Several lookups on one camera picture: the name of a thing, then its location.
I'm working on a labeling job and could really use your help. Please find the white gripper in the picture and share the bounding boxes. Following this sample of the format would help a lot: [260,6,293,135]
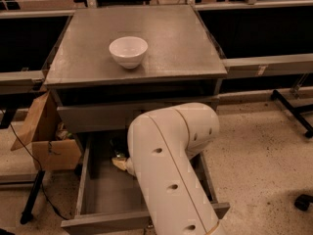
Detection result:
[112,158,136,176]

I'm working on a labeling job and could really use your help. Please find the green soda can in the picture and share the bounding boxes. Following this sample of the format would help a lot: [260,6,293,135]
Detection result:
[110,137,127,159]

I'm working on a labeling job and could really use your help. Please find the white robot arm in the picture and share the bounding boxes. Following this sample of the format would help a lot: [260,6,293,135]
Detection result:
[112,103,226,235]

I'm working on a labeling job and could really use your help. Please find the grey open middle drawer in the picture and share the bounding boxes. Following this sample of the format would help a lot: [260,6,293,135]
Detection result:
[61,127,231,235]

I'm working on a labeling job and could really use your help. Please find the grey top drawer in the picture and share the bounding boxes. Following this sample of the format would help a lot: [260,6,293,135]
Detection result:
[58,96,220,133]

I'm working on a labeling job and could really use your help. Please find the grey drawer cabinet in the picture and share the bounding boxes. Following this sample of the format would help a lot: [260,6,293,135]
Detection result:
[43,4,229,149]

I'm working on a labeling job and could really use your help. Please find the brown cardboard box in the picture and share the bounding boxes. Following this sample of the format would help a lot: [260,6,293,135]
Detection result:
[11,92,81,170]

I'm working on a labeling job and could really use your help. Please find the black stand leg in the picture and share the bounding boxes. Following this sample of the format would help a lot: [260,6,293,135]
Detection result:
[20,170,45,224]

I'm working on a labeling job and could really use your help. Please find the white ceramic bowl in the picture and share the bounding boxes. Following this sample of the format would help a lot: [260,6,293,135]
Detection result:
[109,36,148,69]

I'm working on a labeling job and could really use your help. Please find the black chair base leg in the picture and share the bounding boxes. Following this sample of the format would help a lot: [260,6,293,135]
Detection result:
[271,90,313,138]

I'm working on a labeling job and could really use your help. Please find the black chair caster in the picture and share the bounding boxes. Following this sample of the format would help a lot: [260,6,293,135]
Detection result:
[294,194,313,212]

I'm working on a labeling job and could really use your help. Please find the black cable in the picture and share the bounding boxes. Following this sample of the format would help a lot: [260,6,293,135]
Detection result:
[2,110,69,221]

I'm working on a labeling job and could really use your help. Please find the grey rail left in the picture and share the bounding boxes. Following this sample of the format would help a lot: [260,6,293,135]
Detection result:
[0,70,45,95]

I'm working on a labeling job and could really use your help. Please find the grey rail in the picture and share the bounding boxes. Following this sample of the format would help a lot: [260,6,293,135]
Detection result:
[222,54,313,79]
[0,70,45,95]

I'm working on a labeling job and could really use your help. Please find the grey rail right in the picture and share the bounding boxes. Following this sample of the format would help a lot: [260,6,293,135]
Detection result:
[222,54,313,79]

